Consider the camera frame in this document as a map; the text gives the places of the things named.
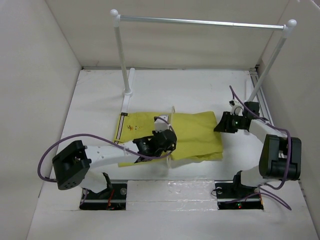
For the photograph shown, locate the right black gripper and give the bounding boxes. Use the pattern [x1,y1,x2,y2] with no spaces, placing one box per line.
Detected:
[213,110,245,133]

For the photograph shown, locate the yellow trousers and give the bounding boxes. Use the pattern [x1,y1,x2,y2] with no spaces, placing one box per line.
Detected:
[113,111,224,165]

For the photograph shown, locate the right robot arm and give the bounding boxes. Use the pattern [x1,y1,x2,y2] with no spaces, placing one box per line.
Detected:
[214,99,302,198]

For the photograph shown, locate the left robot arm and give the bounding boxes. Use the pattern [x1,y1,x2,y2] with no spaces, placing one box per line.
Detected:
[52,129,177,199]

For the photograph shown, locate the white clothes rack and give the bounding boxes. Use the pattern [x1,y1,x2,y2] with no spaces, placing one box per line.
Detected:
[110,9,297,113]

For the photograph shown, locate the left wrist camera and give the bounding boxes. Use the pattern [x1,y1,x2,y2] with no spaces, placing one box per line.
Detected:
[153,114,170,133]

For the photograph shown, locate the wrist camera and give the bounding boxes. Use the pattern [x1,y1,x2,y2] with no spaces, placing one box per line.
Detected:
[229,99,244,116]
[153,114,170,133]

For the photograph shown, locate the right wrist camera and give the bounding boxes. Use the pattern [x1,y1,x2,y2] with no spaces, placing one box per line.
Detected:
[229,99,244,116]

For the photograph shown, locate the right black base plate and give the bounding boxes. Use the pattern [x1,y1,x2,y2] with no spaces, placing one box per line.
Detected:
[211,180,264,210]

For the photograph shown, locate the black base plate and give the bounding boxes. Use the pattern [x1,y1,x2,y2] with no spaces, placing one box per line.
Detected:
[211,180,264,210]
[79,181,128,211]

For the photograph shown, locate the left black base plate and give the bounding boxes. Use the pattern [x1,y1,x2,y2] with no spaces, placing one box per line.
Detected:
[79,181,128,211]

